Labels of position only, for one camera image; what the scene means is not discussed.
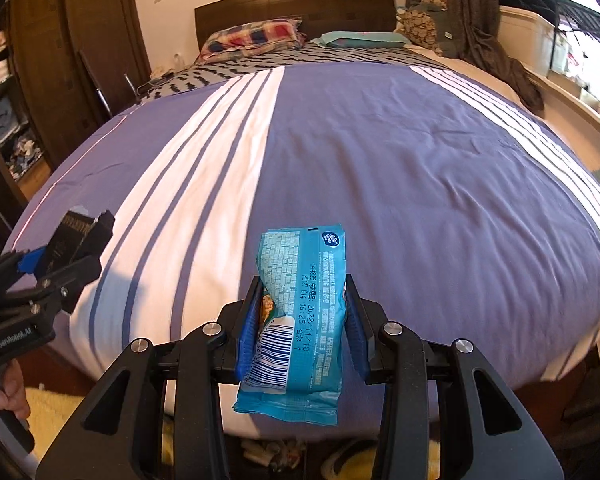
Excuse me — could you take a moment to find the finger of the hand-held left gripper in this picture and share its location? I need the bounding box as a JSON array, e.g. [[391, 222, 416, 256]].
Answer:
[[0, 247, 51, 306], [7, 255, 103, 317]]

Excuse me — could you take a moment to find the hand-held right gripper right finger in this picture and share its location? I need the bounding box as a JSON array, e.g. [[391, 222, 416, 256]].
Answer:
[[344, 272, 566, 480]]

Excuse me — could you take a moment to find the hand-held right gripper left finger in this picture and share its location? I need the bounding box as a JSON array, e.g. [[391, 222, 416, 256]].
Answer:
[[35, 275, 263, 480]]

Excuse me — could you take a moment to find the black cardboard box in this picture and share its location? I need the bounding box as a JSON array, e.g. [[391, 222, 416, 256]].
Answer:
[[47, 207, 115, 281]]

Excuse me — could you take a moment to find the blue snack packet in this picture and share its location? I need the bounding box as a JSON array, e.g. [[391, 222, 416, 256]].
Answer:
[[231, 224, 351, 426]]

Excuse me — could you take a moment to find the person's left hand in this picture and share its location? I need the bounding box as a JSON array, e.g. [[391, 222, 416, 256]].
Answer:
[[0, 361, 31, 419]]

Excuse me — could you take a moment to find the pile of folded clothes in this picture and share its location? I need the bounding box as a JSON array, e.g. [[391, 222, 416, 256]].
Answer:
[[0, 30, 46, 181]]

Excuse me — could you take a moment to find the purple white striped duvet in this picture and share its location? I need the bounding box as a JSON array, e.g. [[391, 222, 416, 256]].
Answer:
[[2, 62, 600, 441]]

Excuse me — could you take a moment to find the brown wooden wardrobe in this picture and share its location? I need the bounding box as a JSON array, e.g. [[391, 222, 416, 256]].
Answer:
[[0, 0, 153, 221]]

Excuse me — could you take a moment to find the grey patterned bed sheet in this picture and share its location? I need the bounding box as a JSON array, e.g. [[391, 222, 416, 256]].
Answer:
[[140, 42, 451, 106]]

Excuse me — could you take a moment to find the plaid pillow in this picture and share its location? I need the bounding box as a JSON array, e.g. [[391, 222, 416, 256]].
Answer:
[[200, 17, 306, 61]]

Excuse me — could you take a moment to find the light blue pillow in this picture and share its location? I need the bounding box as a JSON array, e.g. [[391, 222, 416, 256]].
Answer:
[[310, 31, 411, 49]]

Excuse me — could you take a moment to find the dark wooden headboard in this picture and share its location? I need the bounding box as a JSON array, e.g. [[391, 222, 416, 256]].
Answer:
[[195, 0, 398, 63]]

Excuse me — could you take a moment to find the dark brown hanging cloth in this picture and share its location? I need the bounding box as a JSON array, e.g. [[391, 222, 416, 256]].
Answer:
[[407, 0, 546, 116]]

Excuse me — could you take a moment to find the white storage box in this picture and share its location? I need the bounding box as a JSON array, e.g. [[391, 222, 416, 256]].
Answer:
[[497, 5, 568, 76]]

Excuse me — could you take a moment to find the white charging cable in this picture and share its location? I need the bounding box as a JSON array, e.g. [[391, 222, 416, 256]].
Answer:
[[147, 67, 178, 88]]

